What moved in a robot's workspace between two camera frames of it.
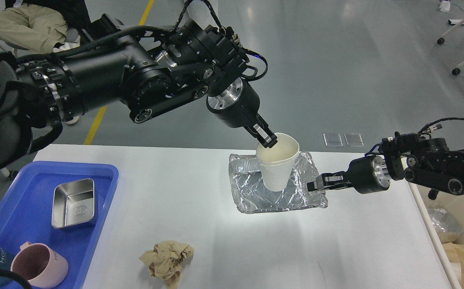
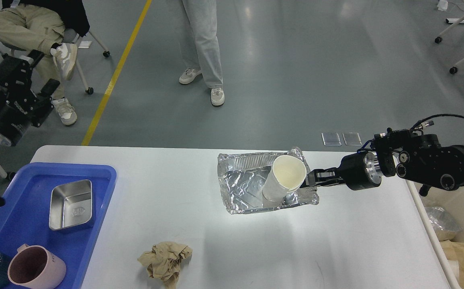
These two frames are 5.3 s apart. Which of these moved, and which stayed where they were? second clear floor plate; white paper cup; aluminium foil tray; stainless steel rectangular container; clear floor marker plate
Moved: aluminium foil tray; white paper cup
Stayed: stainless steel rectangular container; clear floor marker plate; second clear floor plate
